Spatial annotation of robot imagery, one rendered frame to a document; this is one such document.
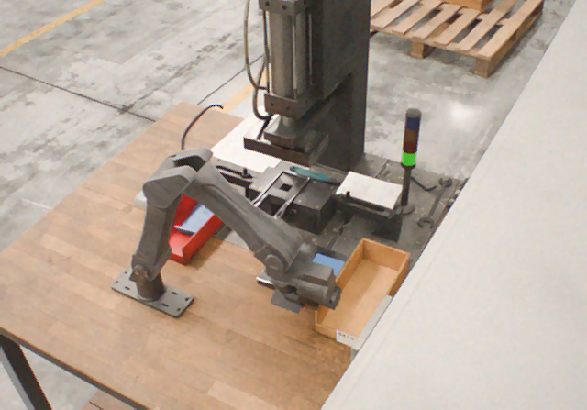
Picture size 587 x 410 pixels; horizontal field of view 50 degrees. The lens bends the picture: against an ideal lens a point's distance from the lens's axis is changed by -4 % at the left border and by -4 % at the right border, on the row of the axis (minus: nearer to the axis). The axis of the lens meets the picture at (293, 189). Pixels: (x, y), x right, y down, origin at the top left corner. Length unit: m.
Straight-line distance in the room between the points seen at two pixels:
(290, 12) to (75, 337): 0.84
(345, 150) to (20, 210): 2.02
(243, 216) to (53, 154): 2.62
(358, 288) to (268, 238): 0.39
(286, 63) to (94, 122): 2.60
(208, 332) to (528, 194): 1.00
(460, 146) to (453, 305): 3.12
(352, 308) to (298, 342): 0.15
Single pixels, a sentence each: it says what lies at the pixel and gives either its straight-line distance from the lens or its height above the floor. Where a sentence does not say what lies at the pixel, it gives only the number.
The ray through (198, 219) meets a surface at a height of 0.91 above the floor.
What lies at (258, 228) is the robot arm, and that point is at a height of 1.22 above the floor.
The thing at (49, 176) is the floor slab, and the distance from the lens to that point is 3.57.
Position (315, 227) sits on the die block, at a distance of 1.63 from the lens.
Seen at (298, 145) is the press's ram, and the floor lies 1.15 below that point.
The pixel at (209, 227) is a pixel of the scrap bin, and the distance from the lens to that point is 1.63.
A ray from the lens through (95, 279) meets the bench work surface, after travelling 1.62.
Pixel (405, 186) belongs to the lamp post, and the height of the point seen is 0.98.
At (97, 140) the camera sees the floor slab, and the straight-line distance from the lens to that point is 3.74.
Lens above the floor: 2.03
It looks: 39 degrees down
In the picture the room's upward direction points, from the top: 2 degrees counter-clockwise
